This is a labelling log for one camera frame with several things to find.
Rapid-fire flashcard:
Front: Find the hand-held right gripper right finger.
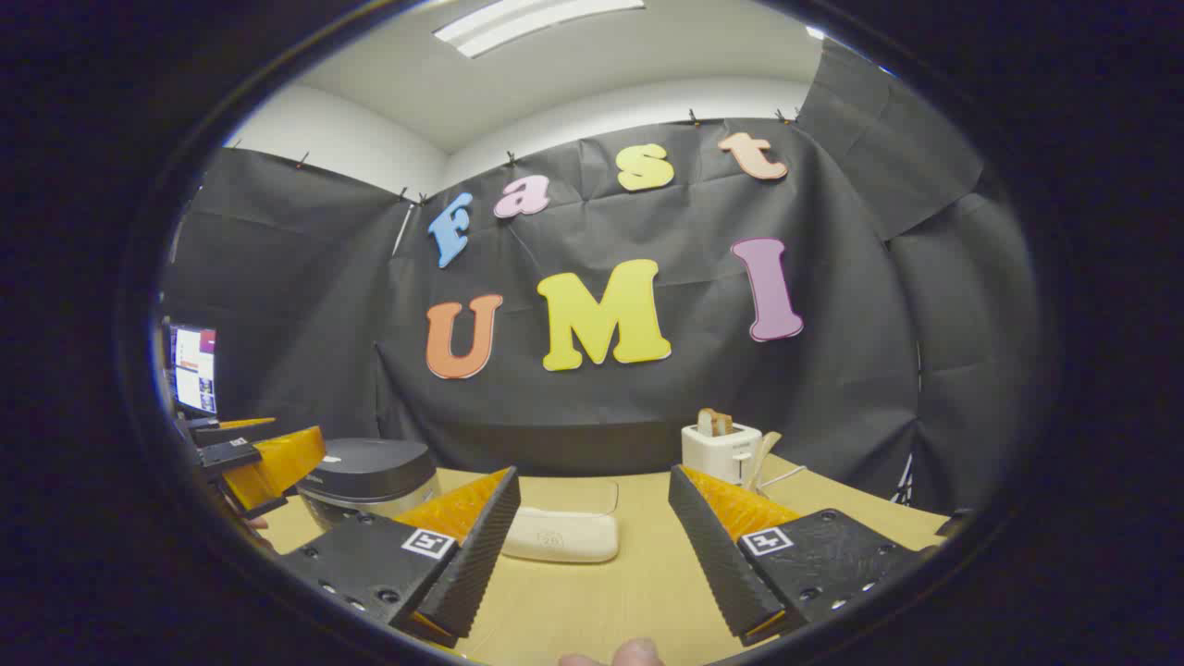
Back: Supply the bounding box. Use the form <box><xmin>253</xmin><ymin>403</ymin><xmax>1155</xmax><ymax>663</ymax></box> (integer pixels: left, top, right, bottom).
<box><xmin>668</xmin><ymin>464</ymin><xmax>946</xmax><ymax>647</ymax></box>

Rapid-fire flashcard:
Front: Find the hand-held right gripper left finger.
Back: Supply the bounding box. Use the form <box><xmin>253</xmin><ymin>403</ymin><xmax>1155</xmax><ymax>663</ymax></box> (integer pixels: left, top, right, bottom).
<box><xmin>276</xmin><ymin>465</ymin><xmax>522</xmax><ymax>648</ymax></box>

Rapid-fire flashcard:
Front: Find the dark grey rice cooker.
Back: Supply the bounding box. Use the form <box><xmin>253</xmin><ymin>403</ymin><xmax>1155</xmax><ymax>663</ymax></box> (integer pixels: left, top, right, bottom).
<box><xmin>296</xmin><ymin>438</ymin><xmax>442</xmax><ymax>533</ymax></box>

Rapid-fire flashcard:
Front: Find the wooden spoon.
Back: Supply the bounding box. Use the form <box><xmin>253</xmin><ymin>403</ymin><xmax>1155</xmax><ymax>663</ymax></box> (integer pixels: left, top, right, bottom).
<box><xmin>746</xmin><ymin>431</ymin><xmax>783</xmax><ymax>492</ymax></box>

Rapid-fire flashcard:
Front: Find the computer monitor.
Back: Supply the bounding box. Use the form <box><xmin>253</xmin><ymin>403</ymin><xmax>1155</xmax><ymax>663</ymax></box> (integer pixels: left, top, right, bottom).
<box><xmin>169</xmin><ymin>322</ymin><xmax>219</xmax><ymax>417</ymax></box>

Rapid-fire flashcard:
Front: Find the white toaster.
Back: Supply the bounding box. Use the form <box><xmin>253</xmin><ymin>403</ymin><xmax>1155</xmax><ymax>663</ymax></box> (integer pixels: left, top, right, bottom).
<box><xmin>682</xmin><ymin>423</ymin><xmax>763</xmax><ymax>487</ymax></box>

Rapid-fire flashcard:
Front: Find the black backdrop cloth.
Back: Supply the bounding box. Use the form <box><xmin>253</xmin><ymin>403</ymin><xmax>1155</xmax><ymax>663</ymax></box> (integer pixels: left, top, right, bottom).
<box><xmin>162</xmin><ymin>42</ymin><xmax>1042</xmax><ymax>514</ymax></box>

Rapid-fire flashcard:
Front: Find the ceiling light panel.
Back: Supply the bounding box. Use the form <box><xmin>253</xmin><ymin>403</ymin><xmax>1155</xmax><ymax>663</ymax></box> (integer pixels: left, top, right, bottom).
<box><xmin>433</xmin><ymin>0</ymin><xmax>647</xmax><ymax>59</ymax></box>

